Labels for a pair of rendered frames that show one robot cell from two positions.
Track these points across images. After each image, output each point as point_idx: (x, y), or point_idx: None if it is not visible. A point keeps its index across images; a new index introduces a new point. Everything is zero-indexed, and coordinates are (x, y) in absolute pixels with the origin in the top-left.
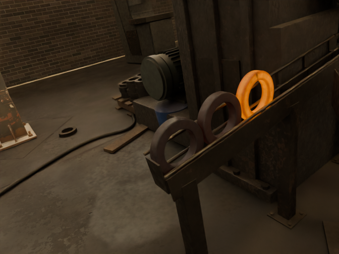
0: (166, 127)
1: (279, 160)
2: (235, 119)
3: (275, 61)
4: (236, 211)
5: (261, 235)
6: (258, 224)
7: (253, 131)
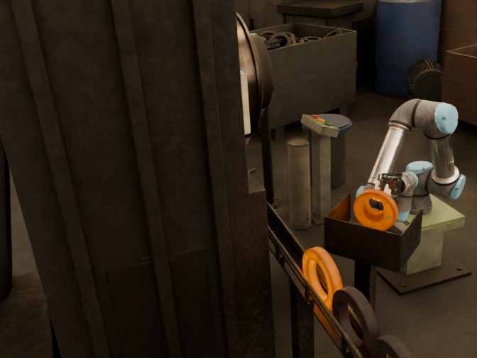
0: (411, 355)
1: (301, 341)
2: (348, 313)
3: (260, 229)
4: None
5: None
6: None
7: None
